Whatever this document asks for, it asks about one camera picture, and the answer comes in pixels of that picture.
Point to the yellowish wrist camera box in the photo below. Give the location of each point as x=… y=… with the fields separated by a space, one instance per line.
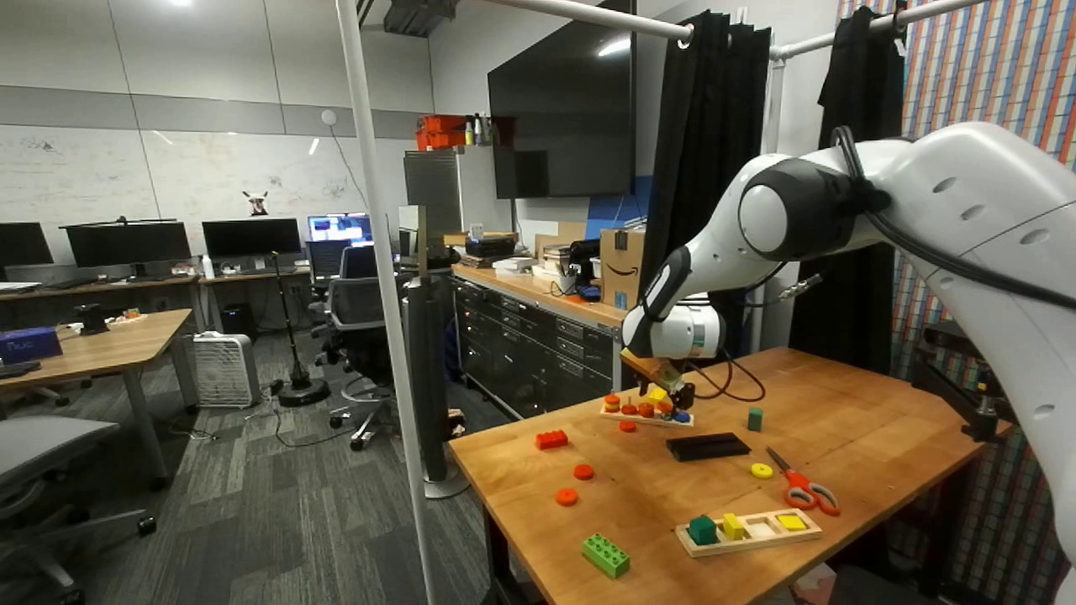
x=641 y=363

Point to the red toy brick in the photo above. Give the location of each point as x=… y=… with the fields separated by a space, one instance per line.
x=554 y=439

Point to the blue lit screen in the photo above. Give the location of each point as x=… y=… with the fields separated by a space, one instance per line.
x=337 y=228

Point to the small green block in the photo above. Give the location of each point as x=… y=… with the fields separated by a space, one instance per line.
x=755 y=418

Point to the large black wall screen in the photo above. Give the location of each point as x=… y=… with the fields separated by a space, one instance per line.
x=558 y=112

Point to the green shape block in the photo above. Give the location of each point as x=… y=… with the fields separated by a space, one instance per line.
x=704 y=529

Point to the black floor stand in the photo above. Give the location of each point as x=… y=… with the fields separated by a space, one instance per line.
x=300 y=389

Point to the white floor appliance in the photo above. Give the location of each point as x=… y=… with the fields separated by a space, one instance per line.
x=223 y=369

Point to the black office chair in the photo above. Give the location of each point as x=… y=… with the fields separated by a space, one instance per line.
x=359 y=314

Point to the horizontal metal pole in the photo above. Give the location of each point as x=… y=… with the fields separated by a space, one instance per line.
x=592 y=16

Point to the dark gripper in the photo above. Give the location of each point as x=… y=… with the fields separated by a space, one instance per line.
x=679 y=381

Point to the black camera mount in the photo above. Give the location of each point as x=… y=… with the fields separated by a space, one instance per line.
x=976 y=407

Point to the flat yellow shape piece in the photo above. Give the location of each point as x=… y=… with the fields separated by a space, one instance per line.
x=790 y=521

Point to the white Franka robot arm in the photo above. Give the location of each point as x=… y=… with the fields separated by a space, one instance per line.
x=986 y=222

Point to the orange case on cabinet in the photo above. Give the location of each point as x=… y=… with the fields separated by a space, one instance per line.
x=443 y=132

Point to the wooden office desk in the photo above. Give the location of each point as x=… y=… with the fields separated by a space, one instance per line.
x=103 y=345

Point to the wooden shape sorter board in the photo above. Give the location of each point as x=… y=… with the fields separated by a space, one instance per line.
x=776 y=537

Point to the black computer monitor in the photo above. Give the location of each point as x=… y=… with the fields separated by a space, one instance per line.
x=127 y=243
x=22 y=243
x=251 y=238

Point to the yellow shape block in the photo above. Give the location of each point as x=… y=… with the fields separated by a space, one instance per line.
x=734 y=527

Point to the yellow toy brick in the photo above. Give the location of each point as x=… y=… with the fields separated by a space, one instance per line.
x=658 y=397

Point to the cardboard shipping box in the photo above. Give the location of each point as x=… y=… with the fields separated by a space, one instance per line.
x=624 y=267

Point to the grey office chair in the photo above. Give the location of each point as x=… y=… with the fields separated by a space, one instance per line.
x=45 y=442

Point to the black flat block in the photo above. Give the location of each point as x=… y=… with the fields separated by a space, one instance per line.
x=707 y=447

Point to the tall grey cabinet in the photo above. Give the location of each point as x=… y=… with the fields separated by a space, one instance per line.
x=443 y=202

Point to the wide black curtain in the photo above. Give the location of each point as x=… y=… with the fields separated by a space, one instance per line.
x=693 y=168

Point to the slanted metal pole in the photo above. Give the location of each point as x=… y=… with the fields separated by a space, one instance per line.
x=388 y=292

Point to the narrow black curtain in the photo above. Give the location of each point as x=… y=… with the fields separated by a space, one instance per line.
x=858 y=67

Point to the black drawer cabinet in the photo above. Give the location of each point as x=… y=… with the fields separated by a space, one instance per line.
x=540 y=346

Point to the green toy brick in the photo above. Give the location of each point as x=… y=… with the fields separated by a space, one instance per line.
x=607 y=556

